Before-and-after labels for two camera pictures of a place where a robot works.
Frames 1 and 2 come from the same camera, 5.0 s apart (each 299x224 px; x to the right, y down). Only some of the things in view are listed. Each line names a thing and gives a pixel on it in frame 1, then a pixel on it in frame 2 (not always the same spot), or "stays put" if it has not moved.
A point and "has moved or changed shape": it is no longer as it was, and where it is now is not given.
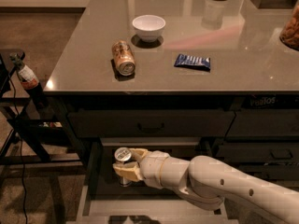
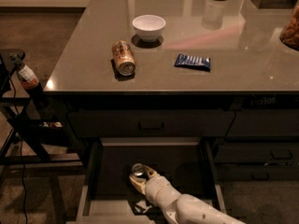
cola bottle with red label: x=29 y=81 stays put
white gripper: x=151 y=167 -> x=156 y=187
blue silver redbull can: x=122 y=155 has moved or changed shape
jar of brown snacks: x=290 y=34 stays put
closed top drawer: x=152 y=123 stays put
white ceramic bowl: x=149 y=27 stays put
